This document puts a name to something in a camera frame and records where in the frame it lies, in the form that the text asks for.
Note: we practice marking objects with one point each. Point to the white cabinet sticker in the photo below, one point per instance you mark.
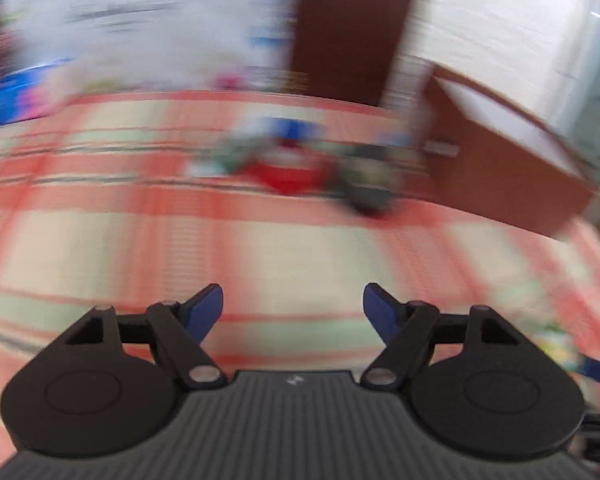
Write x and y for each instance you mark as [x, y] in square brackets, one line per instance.
[442, 148]

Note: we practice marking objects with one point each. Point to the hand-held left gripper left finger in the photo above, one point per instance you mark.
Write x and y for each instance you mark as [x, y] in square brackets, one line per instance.
[204, 310]

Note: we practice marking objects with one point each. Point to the green and white thing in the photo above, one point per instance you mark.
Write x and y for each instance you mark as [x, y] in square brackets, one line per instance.
[220, 157]

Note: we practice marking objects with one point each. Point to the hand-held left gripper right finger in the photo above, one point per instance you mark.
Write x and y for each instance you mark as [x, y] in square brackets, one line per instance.
[381, 310]

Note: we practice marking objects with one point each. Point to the red plastic thing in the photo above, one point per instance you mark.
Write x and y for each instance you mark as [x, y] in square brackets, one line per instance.
[285, 172]

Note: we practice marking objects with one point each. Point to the blue and white thing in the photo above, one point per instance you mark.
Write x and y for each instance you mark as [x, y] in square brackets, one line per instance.
[292, 129]

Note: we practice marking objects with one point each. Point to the floral plastic sheet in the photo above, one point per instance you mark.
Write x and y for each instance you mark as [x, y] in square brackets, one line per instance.
[145, 15]

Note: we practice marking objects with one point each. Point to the red plaid blanket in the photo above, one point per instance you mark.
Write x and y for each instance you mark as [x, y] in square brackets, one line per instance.
[290, 255]

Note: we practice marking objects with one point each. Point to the brown bedside cabinet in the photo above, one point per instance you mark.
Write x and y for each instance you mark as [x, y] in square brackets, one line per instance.
[500, 170]

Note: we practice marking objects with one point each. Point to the blue tissue pack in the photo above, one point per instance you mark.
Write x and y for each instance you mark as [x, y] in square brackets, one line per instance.
[10, 97]

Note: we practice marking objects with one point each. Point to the brown wooden headboard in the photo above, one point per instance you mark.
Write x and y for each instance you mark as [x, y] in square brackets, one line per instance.
[350, 30]

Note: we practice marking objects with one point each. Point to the dark grey thing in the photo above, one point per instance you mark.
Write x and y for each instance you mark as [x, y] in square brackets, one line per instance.
[370, 185]

